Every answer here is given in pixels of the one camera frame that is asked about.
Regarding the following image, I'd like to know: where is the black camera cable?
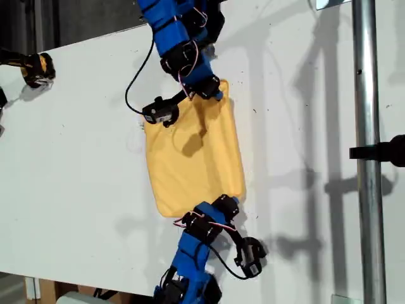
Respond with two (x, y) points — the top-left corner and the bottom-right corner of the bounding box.
(208, 243), (252, 281)
(125, 39), (156, 114)

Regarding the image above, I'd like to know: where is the black strap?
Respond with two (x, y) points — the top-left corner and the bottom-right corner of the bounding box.
(92, 287), (118, 300)

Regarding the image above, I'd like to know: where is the white table bracket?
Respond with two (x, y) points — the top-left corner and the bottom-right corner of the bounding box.
(24, 276), (41, 301)

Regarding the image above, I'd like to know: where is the black camera stalk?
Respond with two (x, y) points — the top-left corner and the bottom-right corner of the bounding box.
(170, 89), (192, 107)
(221, 226), (246, 251)

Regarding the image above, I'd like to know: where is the red white servo wire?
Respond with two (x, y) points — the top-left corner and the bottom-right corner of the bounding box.
(177, 8), (208, 102)
(173, 211), (237, 231)

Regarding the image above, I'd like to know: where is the brown cardboard box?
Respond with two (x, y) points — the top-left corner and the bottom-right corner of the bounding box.
(37, 279), (153, 304)

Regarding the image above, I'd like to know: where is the black clamp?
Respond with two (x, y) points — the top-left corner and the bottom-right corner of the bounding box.
(349, 134), (405, 168)

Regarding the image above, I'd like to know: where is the black camera box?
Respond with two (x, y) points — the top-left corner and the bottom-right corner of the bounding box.
(141, 96), (180, 127)
(235, 236), (268, 277)

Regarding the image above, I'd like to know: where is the yellow towel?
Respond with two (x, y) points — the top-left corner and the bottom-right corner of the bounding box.
(136, 79), (247, 219)

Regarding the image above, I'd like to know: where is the steel post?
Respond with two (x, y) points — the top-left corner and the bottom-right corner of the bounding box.
(351, 0), (389, 304)

